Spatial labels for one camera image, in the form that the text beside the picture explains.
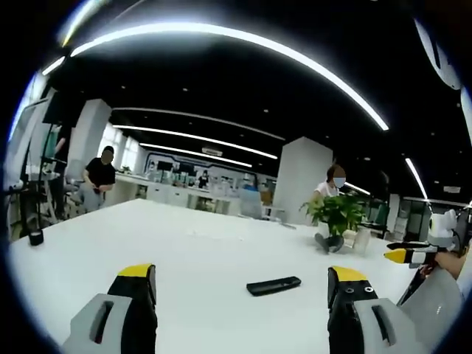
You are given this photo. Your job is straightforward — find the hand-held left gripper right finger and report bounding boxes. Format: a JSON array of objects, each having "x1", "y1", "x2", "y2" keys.
[{"x1": 327, "y1": 265, "x2": 429, "y2": 354}]

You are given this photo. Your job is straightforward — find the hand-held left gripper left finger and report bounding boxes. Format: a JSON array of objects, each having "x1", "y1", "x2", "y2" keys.
[{"x1": 61, "y1": 263, "x2": 159, "y2": 354}]

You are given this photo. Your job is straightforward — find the black remote control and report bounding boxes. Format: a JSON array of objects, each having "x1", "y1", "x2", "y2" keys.
[{"x1": 246, "y1": 275, "x2": 302, "y2": 297}]

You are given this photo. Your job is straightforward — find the person's right hand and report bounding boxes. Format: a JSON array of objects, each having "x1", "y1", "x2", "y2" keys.
[{"x1": 423, "y1": 252, "x2": 464, "y2": 280}]

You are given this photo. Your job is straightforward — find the grey flat panel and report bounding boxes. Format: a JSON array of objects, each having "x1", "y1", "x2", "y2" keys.
[{"x1": 395, "y1": 265, "x2": 466, "y2": 327}]

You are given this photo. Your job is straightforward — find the clear plastic container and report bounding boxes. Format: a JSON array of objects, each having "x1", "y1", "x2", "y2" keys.
[{"x1": 352, "y1": 226, "x2": 372, "y2": 257}]

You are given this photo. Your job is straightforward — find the grey cloth bundle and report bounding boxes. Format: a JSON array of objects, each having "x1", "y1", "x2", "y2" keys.
[{"x1": 314, "y1": 232, "x2": 345, "y2": 254}]

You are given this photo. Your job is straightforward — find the green potted plant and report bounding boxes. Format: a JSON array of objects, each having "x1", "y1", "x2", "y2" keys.
[{"x1": 299, "y1": 193, "x2": 367, "y2": 245}]

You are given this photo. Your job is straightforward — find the white counter cabinets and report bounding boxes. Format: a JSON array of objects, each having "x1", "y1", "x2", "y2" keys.
[{"x1": 114, "y1": 172, "x2": 243, "y2": 214}]

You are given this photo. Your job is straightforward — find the black stand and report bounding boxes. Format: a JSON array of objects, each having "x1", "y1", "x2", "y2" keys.
[{"x1": 3, "y1": 91, "x2": 60, "y2": 240}]

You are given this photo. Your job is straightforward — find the pale blue chair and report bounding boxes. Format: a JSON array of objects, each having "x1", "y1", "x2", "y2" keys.
[{"x1": 238, "y1": 190, "x2": 264, "y2": 220}]

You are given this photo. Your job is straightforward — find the dark monitor screen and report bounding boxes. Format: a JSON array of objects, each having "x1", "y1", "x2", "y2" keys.
[{"x1": 41, "y1": 90, "x2": 79, "y2": 129}]

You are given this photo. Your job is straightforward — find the long ceiling light strip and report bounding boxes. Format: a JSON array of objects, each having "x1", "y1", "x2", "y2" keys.
[{"x1": 69, "y1": 21, "x2": 390, "y2": 132}]

